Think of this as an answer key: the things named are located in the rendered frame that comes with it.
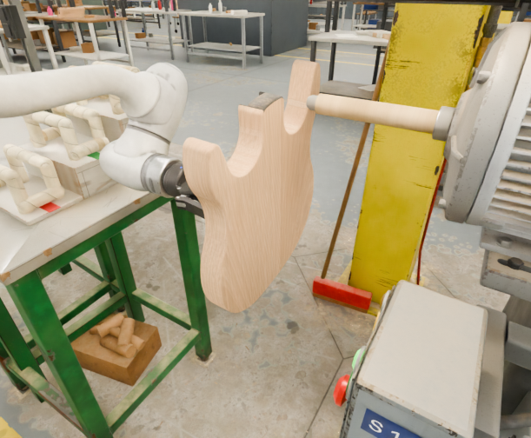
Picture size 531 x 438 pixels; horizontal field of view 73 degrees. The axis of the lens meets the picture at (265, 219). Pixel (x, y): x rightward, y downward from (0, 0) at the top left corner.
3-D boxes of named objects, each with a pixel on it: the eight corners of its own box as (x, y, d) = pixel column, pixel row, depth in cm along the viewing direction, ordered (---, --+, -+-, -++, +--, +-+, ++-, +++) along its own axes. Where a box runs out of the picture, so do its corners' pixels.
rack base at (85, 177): (133, 175, 108) (127, 147, 102) (84, 200, 96) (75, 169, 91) (76, 156, 119) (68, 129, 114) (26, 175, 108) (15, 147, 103)
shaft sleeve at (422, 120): (435, 119, 49) (431, 138, 51) (441, 106, 50) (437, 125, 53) (314, 100, 57) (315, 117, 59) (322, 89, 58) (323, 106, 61)
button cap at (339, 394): (368, 397, 48) (373, 379, 46) (357, 423, 45) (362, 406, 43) (341, 383, 49) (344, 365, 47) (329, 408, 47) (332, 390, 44)
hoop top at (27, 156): (57, 169, 91) (53, 157, 89) (45, 174, 89) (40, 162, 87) (15, 152, 100) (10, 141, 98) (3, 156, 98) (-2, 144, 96)
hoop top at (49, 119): (76, 129, 92) (73, 117, 90) (64, 133, 90) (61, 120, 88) (32, 116, 101) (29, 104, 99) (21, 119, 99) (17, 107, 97)
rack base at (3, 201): (85, 199, 96) (84, 195, 96) (29, 226, 85) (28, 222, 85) (28, 175, 108) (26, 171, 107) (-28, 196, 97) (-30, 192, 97)
